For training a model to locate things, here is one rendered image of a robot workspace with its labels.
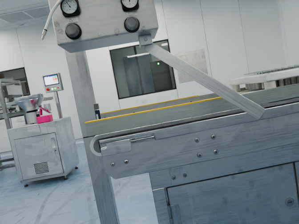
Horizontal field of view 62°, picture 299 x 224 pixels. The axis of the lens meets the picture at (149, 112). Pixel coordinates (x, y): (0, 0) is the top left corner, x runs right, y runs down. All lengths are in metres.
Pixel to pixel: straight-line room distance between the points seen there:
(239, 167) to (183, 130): 0.19
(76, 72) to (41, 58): 5.56
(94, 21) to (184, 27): 5.53
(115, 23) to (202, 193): 0.47
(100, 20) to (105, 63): 5.43
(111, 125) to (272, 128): 0.39
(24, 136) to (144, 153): 2.94
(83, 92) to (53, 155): 2.53
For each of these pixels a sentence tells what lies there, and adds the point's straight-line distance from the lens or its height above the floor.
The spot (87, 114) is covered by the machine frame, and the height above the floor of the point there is 0.87.
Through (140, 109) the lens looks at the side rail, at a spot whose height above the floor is 0.86.
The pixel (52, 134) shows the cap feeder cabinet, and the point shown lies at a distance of 3.32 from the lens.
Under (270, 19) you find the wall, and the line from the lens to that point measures 6.63.
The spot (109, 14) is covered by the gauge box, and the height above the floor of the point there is 1.09.
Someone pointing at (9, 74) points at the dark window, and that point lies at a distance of 6.76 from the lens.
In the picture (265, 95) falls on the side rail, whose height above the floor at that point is 0.85.
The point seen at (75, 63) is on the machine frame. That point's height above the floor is 1.05.
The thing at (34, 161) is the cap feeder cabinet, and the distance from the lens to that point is 3.48.
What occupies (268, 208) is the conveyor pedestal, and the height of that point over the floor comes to 0.55.
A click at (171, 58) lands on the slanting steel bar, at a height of 0.98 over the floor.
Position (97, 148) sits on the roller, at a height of 0.80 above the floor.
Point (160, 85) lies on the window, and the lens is 5.86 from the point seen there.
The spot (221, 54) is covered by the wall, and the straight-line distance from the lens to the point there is 6.12.
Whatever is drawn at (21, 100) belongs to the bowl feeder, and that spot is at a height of 1.09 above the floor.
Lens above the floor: 0.91
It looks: 5 degrees down
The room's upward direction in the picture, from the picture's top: 10 degrees counter-clockwise
